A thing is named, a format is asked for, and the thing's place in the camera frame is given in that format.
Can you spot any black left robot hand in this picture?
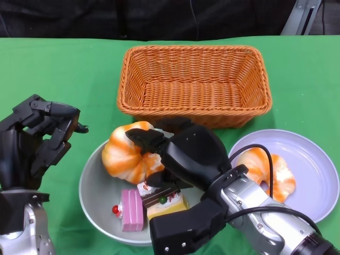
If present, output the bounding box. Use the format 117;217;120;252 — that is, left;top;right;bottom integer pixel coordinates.
0;94;90;191

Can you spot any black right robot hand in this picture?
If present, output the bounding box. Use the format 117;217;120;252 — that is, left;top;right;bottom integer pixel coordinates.
124;116;232;192

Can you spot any chocolate cake slice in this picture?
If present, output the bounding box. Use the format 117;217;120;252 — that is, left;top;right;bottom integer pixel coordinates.
137;183;181;209

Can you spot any yellow cake slice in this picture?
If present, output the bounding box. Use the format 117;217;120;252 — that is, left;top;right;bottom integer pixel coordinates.
147;192;190;220

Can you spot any orange striped bread bun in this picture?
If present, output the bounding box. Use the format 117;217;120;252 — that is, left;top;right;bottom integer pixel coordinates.
101;121;165;184
236;148;296;204

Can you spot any pink cake slice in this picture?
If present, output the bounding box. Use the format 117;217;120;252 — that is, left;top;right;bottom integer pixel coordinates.
111;189;146;232

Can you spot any grey-green bowl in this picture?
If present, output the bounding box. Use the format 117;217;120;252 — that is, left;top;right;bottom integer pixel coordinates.
79;127;207;247

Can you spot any orange wicker basket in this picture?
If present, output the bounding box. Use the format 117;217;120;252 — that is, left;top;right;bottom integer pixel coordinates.
116;45;272;130

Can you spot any lavender plate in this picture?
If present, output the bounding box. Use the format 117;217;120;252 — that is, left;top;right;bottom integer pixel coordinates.
228;129;334;223

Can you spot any green tablecloth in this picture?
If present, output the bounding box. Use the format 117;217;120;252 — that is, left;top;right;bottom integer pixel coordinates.
0;36;340;255

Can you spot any black backdrop cloth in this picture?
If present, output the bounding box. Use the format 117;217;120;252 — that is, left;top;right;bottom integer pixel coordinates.
0;0;298;43

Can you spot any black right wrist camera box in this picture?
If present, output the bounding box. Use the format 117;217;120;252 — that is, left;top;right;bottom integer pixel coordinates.
149;198;229;255

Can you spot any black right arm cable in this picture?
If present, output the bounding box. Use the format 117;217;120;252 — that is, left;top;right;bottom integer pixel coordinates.
228;144;322;234

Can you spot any thin black hanging cable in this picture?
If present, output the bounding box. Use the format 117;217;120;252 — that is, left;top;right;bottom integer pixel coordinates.
189;0;200;42

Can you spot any aluminium frame post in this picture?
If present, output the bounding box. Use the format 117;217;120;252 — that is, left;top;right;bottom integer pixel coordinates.
280;0;322;36

